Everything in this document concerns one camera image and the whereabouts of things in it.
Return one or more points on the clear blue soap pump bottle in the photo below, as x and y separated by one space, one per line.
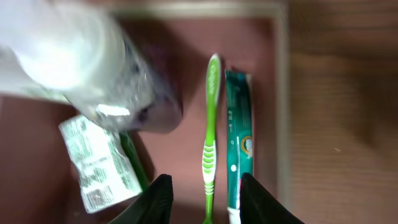
75 53

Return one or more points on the green white toothbrush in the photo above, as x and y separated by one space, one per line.
209 158

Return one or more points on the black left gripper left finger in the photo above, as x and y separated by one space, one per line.
152 207

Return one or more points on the red green toothpaste tube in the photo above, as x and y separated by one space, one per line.
240 146

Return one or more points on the white box with pink interior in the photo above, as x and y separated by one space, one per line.
38 181

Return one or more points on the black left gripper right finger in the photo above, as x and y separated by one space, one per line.
259 206

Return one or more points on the green white labelled packet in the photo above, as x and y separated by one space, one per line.
109 168

